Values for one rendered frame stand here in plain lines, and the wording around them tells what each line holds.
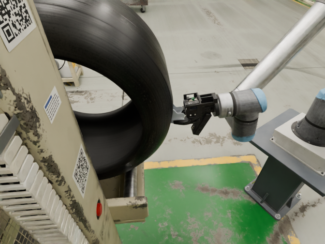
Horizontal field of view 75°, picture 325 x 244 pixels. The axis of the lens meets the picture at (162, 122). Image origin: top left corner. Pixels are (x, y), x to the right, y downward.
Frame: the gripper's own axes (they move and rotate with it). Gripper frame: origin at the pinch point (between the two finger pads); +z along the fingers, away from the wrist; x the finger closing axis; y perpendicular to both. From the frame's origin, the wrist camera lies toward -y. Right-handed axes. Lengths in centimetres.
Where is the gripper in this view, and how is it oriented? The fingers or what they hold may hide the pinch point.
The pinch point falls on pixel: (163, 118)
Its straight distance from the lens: 79.0
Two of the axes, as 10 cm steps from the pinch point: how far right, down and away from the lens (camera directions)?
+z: -9.9, 1.5, 0.3
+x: 0.8, 6.7, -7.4
